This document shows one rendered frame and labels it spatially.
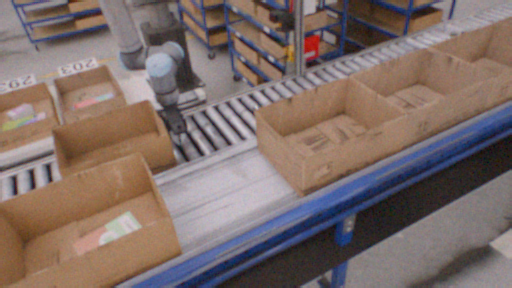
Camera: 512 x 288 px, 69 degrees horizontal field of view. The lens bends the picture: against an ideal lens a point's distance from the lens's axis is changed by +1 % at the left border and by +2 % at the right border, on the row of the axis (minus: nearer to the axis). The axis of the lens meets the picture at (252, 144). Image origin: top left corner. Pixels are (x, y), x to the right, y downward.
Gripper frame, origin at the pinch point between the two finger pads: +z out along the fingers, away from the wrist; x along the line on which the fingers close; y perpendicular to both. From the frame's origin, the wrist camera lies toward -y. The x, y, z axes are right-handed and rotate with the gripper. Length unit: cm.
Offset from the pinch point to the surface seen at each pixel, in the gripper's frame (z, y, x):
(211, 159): -8.8, -26.3, -4.1
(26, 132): -1, 44, 56
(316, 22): 2, 74, -121
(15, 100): 1, 82, 60
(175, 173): -8.7, -26.2, 9.1
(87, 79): 0, 83, 25
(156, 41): -23, 50, -11
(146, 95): 5, 55, 0
